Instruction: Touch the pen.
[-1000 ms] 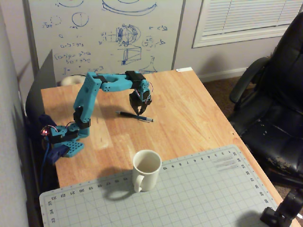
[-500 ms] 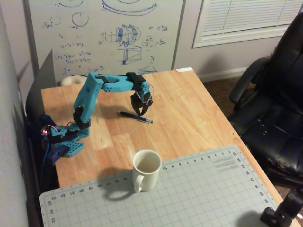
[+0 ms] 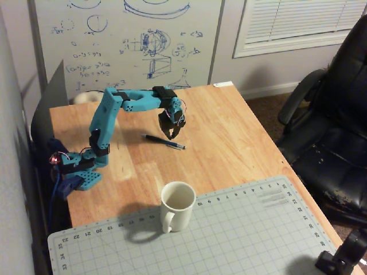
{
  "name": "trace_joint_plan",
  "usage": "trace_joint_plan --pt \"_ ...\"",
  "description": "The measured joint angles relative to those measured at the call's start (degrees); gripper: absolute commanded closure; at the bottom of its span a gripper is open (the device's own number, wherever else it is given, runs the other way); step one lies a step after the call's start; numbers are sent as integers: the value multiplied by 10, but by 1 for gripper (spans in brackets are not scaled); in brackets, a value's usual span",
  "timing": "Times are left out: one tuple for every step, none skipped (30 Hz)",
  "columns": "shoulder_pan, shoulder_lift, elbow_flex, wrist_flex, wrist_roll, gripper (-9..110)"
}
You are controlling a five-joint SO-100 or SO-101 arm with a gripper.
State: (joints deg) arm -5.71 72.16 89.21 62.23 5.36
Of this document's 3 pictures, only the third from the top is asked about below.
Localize thin black gripper finger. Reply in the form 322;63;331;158
171;121;187;140

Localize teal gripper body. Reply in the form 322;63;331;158
164;97;186;127

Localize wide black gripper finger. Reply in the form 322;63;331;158
158;112;173;142

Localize dark blue pen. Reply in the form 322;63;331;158
140;133;186;151

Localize cream ceramic mug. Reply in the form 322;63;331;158
159;180;197;234

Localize white round object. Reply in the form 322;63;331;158
73;91;101;105

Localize whiteboard with blue drawings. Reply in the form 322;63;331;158
27;0;227;101

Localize grey cutting mat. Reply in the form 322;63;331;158
46;174;345;275

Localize dark blue table clamp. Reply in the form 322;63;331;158
46;137;84;201

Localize white window blinds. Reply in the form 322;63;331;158
232;0;367;59

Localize black leather office chair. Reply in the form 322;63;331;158
276;13;367;227

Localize blue cable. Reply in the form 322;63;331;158
49;168;63;231

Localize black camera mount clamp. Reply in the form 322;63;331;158
315;229;367;275

